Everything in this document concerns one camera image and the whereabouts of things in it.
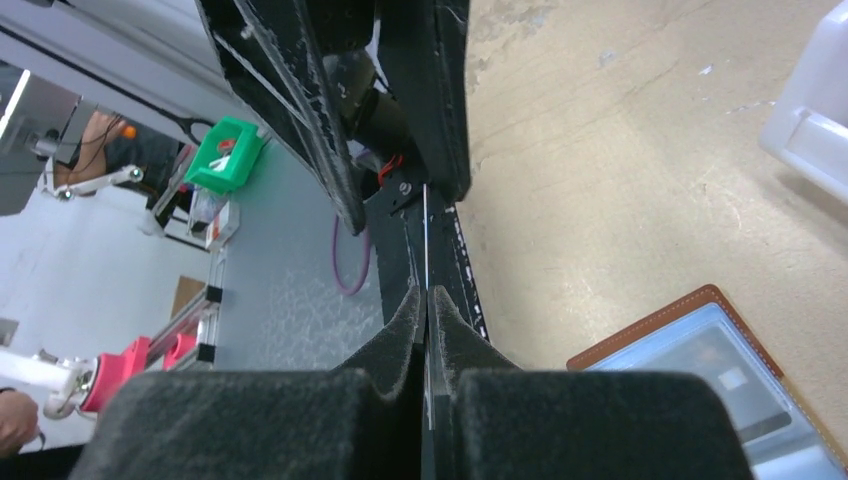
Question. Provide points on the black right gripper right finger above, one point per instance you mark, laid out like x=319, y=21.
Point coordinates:
x=453, y=347

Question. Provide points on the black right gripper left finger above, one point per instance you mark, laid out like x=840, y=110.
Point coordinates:
x=382, y=422

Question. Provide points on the brown leather card holder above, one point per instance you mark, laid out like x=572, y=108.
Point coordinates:
x=702, y=334

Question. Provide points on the background person hand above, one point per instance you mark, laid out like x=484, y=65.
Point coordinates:
x=19, y=421

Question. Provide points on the green background bin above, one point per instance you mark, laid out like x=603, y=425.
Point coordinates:
x=226, y=156

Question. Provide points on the pink background clamp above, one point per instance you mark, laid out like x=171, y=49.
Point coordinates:
x=113, y=370

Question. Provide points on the white plastic bin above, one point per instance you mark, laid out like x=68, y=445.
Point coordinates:
x=807, y=129

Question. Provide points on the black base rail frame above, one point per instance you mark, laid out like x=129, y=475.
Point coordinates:
x=370, y=97

